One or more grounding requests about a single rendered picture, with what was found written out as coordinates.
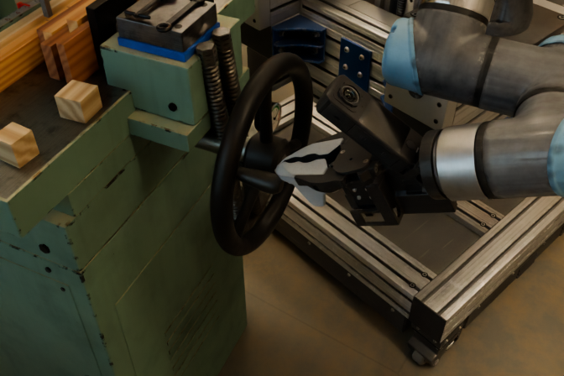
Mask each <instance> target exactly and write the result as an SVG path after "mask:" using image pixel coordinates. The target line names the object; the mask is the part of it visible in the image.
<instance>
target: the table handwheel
mask: <svg viewBox="0 0 564 376"><path fill-rule="evenodd" d="M284 74H289V75H290V77H291V80H292V82H293V86H294V91H295V116H294V124H293V130H292V135H291V140H290V141H289V142H288V140H287V139H286V138H281V137H277V136H274V135H273V124H272V90H271V87H272V86H273V84H274V83H275V82H276V81H277V80H278V79H279V78H280V77H281V76H282V75H284ZM258 109H259V112H260V132H257V133H256V134H255V135H253V136H252V137H251V138H250V137H247V136H248V131H249V129H250V127H251V125H252V122H253V120H254V117H255V115H256V113H257V111H258ZM312 113H313V88H312V82H311V74H310V72H309V70H308V67H307V65H306V63H305V62H304V61H303V60H302V59H301V58H300V57H299V56H298V55H295V54H292V53H289V52H284V53H279V54H277V55H273V56H272V57H270V58H269V59H267V60H266V61H265V62H264V63H263V64H262V65H261V66H260V67H259V68H258V69H257V70H256V71H255V72H254V73H253V74H252V76H251V77H250V79H249V80H248V82H247V84H246V85H245V87H244V88H243V90H242V92H241V93H240V95H239V97H238V99H237V101H236V103H235V105H234V107H233V109H232V112H231V114H230V117H229V119H228V121H227V125H226V127H225V130H224V133H223V135H222V140H218V139H216V138H215V137H214V133H213V129H212V127H211V128H210V130H209V131H208V132H207V133H206V134H205V135H204V137H203V138H202V139H201V140H200V141H199V142H198V143H197V145H196V146H195V148H198V149H203V150H206V151H209V152H212V153H214V154H217V158H216V163H215V167H214V171H213V177H212V183H211V202H210V210H211V225H212V230H213V233H214V236H215V239H216V240H217V243H218V244H219V246H220V247H221V248H222V250H224V251H225V252H226V253H228V254H231V255H233V256H243V255H246V254H249V253H251V252H253V251H254V250H256V249H257V248H258V247H259V246H260V245H262V244H263V243H264V241H265V240H266V239H267V238H268V237H269V235H270V234H271V232H272V231H273V230H274V229H275V227H276V225H277V224H278V222H279V220H280V218H281V217H282V215H283V213H284V211H285V208H286V207H287V205H288V203H289V201H290V198H291V196H292V193H293V191H294V188H295V186H294V185H293V184H289V183H288V182H286V181H284V187H283V190H282V191H281V192H280V193H278V194H275V195H272V197H271V199H270V201H269V204H268V205H267V206H266V208H265V210H264V212H263V214H262V215H261V217H260V218H259V219H258V220H257V222H256V223H255V224H254V225H253V227H252V228H251V229H250V230H249V231H248V232H246V233H245V234H243V232H244V229H245V227H246V225H247V222H248V219H249V216H250V213H251V211H252V209H253V205H254V203H255V202H256V199H257V197H258V195H259V192H260V190H258V189H255V188H253V187H252V186H248V190H247V192H246V195H245V197H244V199H243V204H242V205H241V208H240V210H239V212H238V215H237V217H236V220H235V222H234V221H233V196H234V187H235V182H236V177H237V172H238V165H239V161H242V162H243V163H244V166H245V168H249V169H256V170H263V171H268V172H271V173H274V174H276V173H275V172H274V170H275V169H276V167H277V165H278V164H279V163H280V162H281V161H282V160H283V159H284V158H286V157H288V156H290V155H291V154H293V153H295V152H296V151H298V150H300V149H303V148H304V147H306V146H307V145H308V141H309V137H310V132H311V121H312Z"/></svg>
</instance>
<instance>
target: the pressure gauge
mask: <svg viewBox="0 0 564 376"><path fill-rule="evenodd" d="M278 110H279V111H278ZM281 112H282V109H281V105H280V103H278V102H272V124H273V133H274V132H275V131H276V129H277V127H278V126H279V121H280V118H281ZM277 113H278V114H277ZM276 115H277V117H276ZM275 117H276V119H275V120H274V118H275ZM254 127H255V128H256V130H257V131H258V132H260V112H259V109H258V111H257V113H256V115H255V118H254Z"/></svg>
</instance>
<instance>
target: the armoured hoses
mask: <svg viewBox="0 0 564 376"><path fill-rule="evenodd" d="M211 36H212V40H213V41H214V42H216V43H215V44H214V43H213V42H210V41H205V42H201V43H199V44H198V45H197V46H196V55H198V56H199V57H200V58H201V65H202V69H203V72H202V73H203V74H204V75H203V77H204V82H205V86H206V88H205V89H206V93H207V94H206V96H207V100H208V103H207V104H208V105H209V106H208V107H209V108H210V109H209V112H210V116H211V123H212V129H213V133H214V137H215V138H216V139H218V140H222V135H223V133H224V130H225V127H226V125H227V121H228V116H229V117H230V114H231V112H232V109H233V107H234V105H235V103H236V101H237V99H238V97H239V95H240V93H241V89H240V85H239V79H238V71H237V67H236V62H235V58H234V57H235V55H234V50H233V46H232V36H231V31H230V29H229V28H227V27H222V26H221V27H219V28H216V29H213V31H212V32H211ZM216 45H217V47H216ZM217 54H218V56H217ZM218 58H219V62H220V64H219V65H218ZM219 66H221V67H220V70H221V73H222V78H221V74H220V70H219ZM222 84H223V88H224V90H223V89H222ZM223 92H224V94H223ZM224 95H225V98H224ZM225 99H226V101H225ZM226 103H227V104H226ZM227 113H228V116H227ZM242 185H243V192H244V196H245V195H246V192H247V190H248V185H246V184H245V183H243V182H242ZM270 195H271V194H269V193H266V192H262V191H260V192H259V194H258V197H257V199H256V202H255V203H254V205H253V209H252V211H251V213H250V216H249V219H248V222H247V225H246V227H245V229H244V232H243V234H245V233H246V232H248V231H249V230H250V229H251V228H252V227H253V225H254V223H255V222H256V221H257V219H258V217H259V215H260V214H261V213H262V212H263V210H264V208H265V206H266V204H267V202H268V199H269V197H270ZM242 204H243V194H242V190H241V185H240V181H239V180H237V179H236V182H235V187H234V196H233V221H234V222H235V220H236V217H237V215H238V212H239V210H240V208H241V205H242Z"/></svg>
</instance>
